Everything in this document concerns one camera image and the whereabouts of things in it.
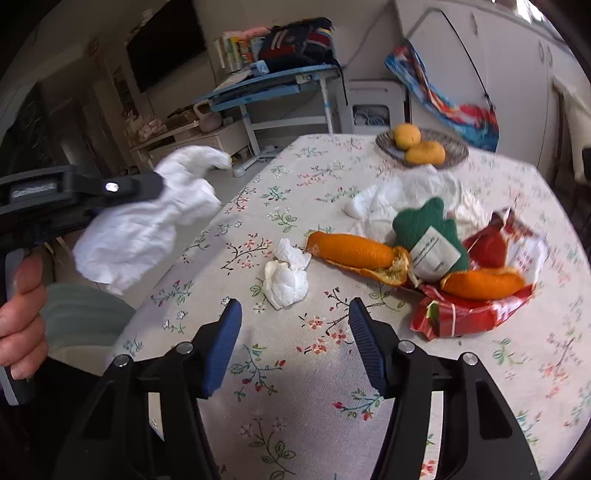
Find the white cabinet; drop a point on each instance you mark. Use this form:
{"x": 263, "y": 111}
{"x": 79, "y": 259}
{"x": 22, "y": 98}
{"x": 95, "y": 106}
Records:
{"x": 508, "y": 55}

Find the red snack wrapper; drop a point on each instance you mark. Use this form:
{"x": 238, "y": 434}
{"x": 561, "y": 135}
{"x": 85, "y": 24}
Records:
{"x": 461, "y": 318}

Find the person's left hand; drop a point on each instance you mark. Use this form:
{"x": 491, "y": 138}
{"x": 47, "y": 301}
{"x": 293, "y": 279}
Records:
{"x": 25, "y": 332}

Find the black television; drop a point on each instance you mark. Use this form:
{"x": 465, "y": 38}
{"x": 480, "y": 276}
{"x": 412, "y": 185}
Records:
{"x": 166, "y": 41}

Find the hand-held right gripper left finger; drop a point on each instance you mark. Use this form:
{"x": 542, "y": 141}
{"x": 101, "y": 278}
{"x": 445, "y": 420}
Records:
{"x": 221, "y": 346}

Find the yellow mango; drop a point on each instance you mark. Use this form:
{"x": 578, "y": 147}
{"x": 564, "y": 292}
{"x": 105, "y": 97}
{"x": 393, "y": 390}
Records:
{"x": 407, "y": 136}
{"x": 425, "y": 154}

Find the floral cloth table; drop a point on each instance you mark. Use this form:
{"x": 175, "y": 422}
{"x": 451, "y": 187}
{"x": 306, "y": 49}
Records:
{"x": 300, "y": 207}

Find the cream television stand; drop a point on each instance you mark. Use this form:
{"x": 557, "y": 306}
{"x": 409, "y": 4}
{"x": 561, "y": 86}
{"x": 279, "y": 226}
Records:
{"x": 203, "y": 138}

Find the white plastic bag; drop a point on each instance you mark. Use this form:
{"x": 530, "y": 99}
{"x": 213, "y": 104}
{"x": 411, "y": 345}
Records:
{"x": 392, "y": 198}

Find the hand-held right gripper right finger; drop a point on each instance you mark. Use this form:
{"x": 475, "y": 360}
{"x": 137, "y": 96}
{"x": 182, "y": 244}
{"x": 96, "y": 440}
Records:
{"x": 369, "y": 350}

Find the dark striped backpack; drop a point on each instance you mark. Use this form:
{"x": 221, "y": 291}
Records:
{"x": 295, "y": 44}

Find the blue study desk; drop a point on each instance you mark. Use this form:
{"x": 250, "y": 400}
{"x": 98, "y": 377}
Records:
{"x": 277, "y": 78}

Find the long orange peel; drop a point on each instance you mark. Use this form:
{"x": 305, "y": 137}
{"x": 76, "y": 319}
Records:
{"x": 355, "y": 251}

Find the pink flower bunch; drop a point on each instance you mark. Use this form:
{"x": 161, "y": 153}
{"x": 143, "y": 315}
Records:
{"x": 143, "y": 128}

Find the grey fruit plate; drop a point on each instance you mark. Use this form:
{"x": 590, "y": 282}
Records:
{"x": 455, "y": 147}

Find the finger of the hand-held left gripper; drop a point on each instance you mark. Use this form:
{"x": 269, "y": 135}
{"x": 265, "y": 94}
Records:
{"x": 124, "y": 189}

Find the pink soft toy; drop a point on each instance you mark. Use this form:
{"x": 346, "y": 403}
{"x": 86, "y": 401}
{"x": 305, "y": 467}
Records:
{"x": 255, "y": 31}

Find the small white tissue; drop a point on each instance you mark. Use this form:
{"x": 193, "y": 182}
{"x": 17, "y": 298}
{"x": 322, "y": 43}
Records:
{"x": 286, "y": 281}

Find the green knitted cloth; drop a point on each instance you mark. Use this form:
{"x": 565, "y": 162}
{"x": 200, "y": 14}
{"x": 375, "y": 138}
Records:
{"x": 415, "y": 226}

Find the large white paper tissue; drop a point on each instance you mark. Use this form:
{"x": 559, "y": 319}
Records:
{"x": 138, "y": 230}

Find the colourful printed bag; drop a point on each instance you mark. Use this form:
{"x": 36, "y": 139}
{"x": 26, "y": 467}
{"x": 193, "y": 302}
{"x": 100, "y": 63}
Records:
{"x": 438, "y": 97}

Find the curved orange peel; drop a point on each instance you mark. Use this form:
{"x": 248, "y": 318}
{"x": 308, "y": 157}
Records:
{"x": 480, "y": 284}

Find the wooden tray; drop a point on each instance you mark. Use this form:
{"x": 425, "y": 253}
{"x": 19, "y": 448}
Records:
{"x": 181, "y": 119}

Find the pink jug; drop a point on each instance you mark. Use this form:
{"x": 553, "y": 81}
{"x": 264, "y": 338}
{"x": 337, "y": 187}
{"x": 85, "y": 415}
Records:
{"x": 208, "y": 121}

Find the row of books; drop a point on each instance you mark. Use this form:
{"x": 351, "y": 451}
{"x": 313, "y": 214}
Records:
{"x": 235, "y": 50}

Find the white air purifier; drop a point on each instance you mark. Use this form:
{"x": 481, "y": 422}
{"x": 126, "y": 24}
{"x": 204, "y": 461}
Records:
{"x": 376, "y": 99}

